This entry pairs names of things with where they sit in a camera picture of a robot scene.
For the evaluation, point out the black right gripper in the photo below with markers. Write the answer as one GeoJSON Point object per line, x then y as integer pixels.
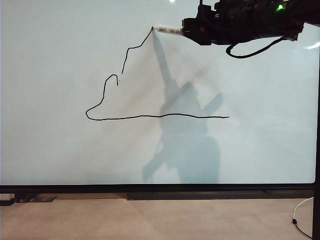
{"type": "Point", "coordinates": [210, 30]}

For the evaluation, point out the white marker pen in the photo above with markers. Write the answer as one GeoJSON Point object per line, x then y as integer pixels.
{"type": "Point", "coordinates": [167, 28]}

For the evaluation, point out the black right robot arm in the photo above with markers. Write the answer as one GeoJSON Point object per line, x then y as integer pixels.
{"type": "Point", "coordinates": [255, 22]}

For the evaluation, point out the black stand foot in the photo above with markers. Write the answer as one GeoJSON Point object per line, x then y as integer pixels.
{"type": "Point", "coordinates": [25, 197]}

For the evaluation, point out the white box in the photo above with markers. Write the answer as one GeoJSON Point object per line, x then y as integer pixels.
{"type": "Point", "coordinates": [5, 197]}

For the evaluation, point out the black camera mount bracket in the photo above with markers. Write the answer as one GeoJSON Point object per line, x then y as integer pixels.
{"type": "Point", "coordinates": [206, 10]}

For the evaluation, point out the white glass whiteboard black frame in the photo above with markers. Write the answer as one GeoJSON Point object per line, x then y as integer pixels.
{"type": "Point", "coordinates": [50, 125]}

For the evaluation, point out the black stand post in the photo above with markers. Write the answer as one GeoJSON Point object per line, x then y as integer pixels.
{"type": "Point", "coordinates": [315, 215]}

